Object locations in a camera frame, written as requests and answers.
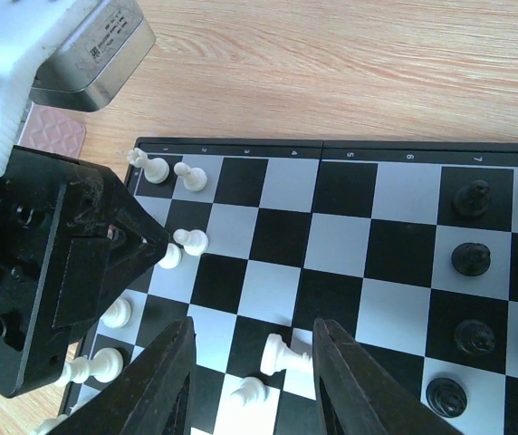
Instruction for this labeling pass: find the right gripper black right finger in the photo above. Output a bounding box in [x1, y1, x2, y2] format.
[312, 318, 459, 435]

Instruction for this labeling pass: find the black grey chessboard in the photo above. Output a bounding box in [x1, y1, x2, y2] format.
[81, 138, 518, 434]

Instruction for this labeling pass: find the white knight chess piece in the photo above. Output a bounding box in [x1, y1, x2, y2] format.
[260, 333, 313, 376]

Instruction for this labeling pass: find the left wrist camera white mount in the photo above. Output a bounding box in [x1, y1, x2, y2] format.
[0, 0, 157, 178]

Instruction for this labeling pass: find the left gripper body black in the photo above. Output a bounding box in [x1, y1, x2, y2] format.
[0, 145, 115, 400]

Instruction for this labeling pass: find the row of black chess pieces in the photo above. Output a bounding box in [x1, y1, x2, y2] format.
[421, 167, 518, 434]

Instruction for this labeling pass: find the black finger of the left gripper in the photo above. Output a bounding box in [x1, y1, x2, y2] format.
[53, 165, 169, 335]

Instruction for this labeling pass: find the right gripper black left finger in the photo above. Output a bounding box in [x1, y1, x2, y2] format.
[50, 317, 196, 434]

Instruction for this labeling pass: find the white king chess piece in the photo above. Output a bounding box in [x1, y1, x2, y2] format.
[54, 348, 124, 387]

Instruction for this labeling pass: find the white rook chess piece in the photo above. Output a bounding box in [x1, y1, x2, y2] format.
[127, 148, 169, 184]

